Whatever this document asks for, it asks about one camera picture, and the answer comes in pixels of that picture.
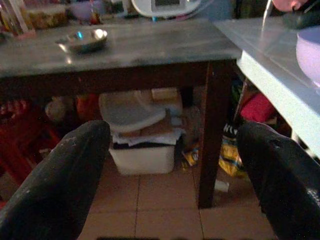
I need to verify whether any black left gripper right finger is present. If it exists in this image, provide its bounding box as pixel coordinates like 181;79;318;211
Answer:
236;121;320;240

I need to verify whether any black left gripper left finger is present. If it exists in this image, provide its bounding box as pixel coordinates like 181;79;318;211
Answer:
0;119;112;240

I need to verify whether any red plastic stool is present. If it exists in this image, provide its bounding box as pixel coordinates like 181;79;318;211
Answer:
0;99;61;186

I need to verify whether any yellow black snack bag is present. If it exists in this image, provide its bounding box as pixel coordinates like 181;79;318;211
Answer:
218;123;247;178

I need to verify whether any pink cloth bundle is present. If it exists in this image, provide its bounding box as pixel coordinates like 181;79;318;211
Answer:
240;93;276;124

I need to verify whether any orange plastic bag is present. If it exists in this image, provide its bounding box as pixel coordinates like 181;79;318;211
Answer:
76;94;102;123

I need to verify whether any white plastic storage bin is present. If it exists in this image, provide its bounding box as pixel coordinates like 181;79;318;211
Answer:
108;143;176;176

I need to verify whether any small yellow packet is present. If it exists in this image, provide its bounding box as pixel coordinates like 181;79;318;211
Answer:
181;147;200;168

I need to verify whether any white table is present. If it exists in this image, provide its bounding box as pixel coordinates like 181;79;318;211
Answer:
213;16;320;158

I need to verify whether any lilac plastic bowl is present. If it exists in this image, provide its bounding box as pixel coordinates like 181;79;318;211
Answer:
296;26;320;88

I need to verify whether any dark wooden table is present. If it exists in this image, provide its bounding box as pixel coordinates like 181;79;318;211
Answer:
0;18;243;210

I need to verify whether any small steel bowl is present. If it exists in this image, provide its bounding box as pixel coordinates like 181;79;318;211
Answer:
55;28;109;54

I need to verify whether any dark pan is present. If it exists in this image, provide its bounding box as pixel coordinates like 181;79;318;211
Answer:
282;9;320;30

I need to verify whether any clear food container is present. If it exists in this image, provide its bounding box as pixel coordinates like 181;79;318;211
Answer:
24;4;69;30

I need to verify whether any purple plastic bowl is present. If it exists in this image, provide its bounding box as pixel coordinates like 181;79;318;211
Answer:
68;0;103;21

